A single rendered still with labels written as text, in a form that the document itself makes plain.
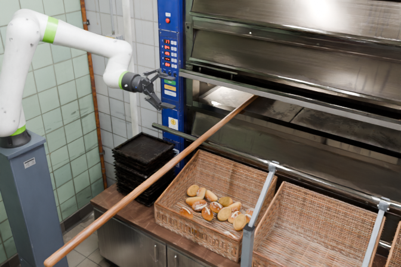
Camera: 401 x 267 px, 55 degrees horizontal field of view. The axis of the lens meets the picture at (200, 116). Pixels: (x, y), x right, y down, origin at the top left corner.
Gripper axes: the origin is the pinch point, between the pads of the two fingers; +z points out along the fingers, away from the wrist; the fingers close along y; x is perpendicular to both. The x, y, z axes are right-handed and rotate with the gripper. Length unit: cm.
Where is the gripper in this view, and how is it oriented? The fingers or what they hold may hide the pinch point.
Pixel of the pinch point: (172, 93)
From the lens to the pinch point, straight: 170.6
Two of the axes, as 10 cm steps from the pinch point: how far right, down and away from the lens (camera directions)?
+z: 8.4, 2.5, -4.8
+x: -5.4, 3.7, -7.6
